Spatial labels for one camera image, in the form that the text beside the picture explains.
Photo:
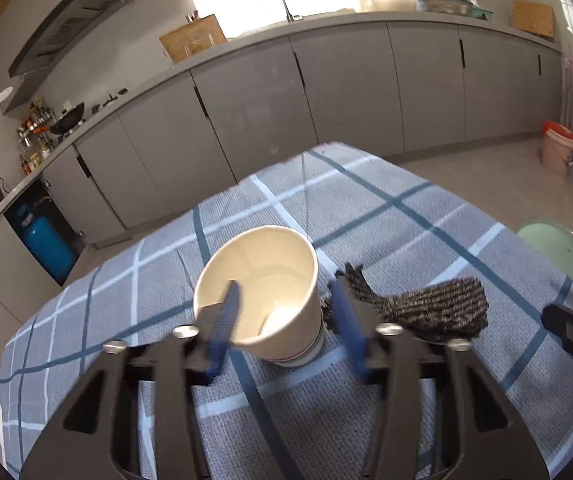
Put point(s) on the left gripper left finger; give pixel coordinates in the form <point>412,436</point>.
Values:
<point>216,323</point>

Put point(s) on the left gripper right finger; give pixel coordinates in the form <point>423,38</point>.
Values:
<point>357,322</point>

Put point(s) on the white paper cup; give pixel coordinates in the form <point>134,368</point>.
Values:
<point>280,318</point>

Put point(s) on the grey kitchen base cabinets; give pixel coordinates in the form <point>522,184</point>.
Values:
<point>386,84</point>

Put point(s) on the green enamel basin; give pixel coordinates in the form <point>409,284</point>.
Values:
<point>553,241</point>

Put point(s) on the black knitted cloth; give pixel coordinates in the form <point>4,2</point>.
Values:
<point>453,309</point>

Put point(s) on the blue plaid tablecloth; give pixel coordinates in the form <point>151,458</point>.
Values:
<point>263,421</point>

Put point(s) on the pink bucket red lid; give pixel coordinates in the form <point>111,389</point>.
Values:
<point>557,149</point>

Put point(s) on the blue gas cylinder under counter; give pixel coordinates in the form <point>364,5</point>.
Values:
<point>45,243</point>

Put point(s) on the wooden cutting board right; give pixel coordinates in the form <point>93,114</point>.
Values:
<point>533,17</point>

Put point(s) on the wooden cutting board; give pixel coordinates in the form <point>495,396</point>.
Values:
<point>533,17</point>
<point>193,38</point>

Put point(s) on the black wok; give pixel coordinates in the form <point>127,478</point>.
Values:
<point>69,120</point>

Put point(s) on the spice rack with bottles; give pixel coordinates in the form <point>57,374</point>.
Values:
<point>34,135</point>

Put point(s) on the wooden cutting board left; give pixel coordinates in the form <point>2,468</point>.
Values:
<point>193,38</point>

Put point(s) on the range hood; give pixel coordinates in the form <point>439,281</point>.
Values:
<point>63,27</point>

